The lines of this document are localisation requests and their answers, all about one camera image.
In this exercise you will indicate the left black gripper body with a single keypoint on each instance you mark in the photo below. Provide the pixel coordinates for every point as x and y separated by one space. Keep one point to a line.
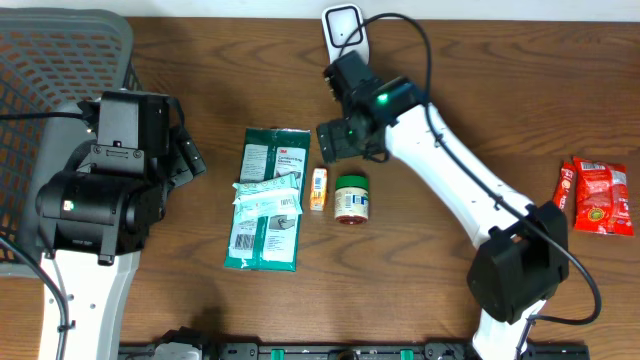
180 163

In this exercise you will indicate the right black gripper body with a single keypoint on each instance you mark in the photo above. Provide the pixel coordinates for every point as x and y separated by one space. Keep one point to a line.
351 137

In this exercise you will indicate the green lid jar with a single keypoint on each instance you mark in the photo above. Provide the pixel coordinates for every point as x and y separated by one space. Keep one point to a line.
351 204

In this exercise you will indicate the orange snack packet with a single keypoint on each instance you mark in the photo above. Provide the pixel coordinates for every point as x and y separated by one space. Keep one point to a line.
318 189

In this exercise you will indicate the pale green wipes pack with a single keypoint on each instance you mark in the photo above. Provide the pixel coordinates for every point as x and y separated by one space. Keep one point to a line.
277 196

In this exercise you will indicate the green 3M gloves package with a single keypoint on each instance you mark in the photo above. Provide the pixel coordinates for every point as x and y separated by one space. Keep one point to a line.
269 243

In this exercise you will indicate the red instant coffee stick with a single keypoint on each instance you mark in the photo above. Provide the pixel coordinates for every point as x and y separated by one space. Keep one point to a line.
564 185

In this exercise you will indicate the red snack bag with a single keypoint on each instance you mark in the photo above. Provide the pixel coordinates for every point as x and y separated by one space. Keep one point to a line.
602 198

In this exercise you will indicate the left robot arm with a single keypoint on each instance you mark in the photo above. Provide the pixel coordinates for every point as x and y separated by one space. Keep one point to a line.
102 182

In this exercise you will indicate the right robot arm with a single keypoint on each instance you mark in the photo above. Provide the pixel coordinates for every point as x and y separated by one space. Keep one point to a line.
519 260

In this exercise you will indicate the white barcode scanner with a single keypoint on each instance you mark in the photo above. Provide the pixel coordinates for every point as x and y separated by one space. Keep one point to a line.
338 23

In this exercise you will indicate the grey plastic mesh basket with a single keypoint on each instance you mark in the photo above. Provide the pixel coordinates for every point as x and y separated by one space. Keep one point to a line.
51 59

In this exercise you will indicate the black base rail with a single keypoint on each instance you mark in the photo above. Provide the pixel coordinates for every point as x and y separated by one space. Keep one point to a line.
252 351

